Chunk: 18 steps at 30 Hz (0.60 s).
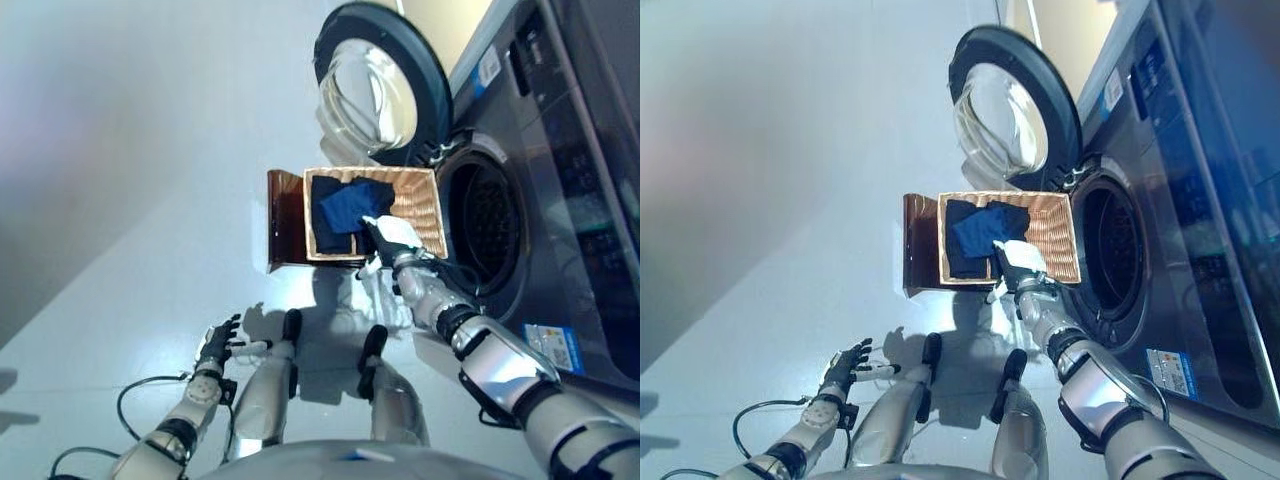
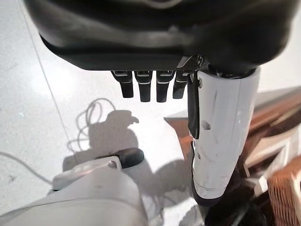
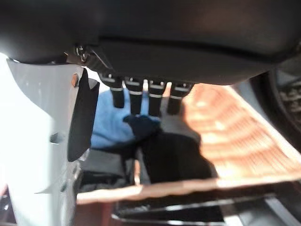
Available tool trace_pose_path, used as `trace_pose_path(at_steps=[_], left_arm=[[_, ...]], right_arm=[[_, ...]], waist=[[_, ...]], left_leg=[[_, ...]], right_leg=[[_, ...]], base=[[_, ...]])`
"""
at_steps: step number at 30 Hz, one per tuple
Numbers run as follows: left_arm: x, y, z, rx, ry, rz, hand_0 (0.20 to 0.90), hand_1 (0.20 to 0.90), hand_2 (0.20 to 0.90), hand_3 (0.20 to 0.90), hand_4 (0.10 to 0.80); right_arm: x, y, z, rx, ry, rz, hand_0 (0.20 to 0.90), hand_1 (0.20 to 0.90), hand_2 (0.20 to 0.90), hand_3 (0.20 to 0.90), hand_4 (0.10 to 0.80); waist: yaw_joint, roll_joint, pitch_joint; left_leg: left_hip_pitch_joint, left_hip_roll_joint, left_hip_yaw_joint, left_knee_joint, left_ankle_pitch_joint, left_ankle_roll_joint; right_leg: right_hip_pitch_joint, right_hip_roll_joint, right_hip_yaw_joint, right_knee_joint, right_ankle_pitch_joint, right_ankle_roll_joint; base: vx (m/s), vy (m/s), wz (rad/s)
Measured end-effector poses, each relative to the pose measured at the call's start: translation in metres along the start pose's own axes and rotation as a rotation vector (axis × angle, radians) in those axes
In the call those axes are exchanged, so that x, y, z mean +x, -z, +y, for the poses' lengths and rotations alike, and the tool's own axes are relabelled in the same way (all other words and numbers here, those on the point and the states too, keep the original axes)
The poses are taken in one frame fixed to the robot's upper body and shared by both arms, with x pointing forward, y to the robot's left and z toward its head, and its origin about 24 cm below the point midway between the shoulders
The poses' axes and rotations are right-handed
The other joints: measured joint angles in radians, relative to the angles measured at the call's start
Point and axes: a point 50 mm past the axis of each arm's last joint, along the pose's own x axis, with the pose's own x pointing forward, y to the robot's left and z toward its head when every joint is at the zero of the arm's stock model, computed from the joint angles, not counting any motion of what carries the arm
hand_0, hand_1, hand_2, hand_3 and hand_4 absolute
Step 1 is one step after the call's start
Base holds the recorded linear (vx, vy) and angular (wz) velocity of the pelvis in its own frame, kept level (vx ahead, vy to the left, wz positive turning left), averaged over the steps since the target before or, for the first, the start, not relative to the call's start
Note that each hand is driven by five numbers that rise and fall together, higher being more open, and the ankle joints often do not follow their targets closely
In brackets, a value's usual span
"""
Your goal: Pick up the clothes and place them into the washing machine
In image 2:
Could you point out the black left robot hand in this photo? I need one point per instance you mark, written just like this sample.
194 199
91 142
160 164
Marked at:
141 35

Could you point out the woven wicker laundry basket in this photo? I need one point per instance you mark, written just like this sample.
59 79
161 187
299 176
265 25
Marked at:
287 193

